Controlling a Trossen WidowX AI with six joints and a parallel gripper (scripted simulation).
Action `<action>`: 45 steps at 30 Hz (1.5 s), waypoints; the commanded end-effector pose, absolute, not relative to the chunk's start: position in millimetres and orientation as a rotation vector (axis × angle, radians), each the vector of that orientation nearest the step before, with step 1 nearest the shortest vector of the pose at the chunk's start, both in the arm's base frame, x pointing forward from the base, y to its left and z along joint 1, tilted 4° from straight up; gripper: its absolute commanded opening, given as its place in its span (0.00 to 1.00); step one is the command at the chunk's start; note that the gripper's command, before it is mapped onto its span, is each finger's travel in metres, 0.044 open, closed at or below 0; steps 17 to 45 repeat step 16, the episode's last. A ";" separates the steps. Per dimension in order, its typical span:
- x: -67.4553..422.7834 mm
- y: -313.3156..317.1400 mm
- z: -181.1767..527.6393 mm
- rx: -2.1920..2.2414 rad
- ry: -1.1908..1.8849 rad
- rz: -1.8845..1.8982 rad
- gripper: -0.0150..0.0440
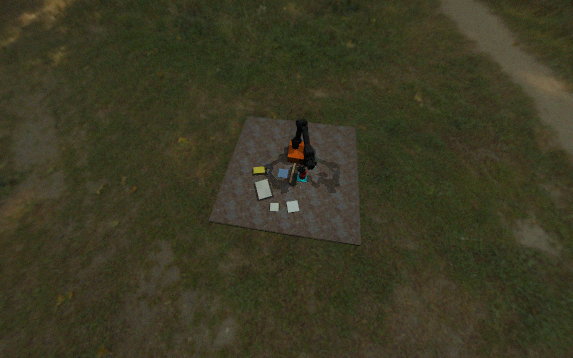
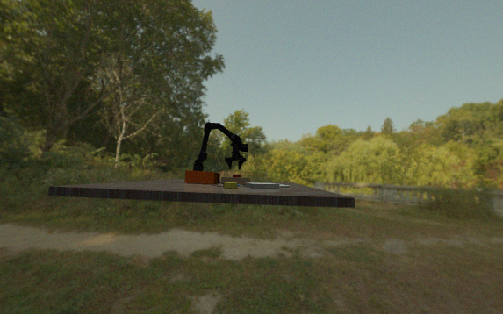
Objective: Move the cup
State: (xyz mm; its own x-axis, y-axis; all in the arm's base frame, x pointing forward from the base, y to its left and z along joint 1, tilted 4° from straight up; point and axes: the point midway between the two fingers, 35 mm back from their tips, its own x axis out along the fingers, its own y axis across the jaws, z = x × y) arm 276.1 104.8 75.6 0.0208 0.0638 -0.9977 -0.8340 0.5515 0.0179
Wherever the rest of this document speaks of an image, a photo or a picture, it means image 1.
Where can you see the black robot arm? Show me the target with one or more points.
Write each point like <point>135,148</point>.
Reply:
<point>302,128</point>

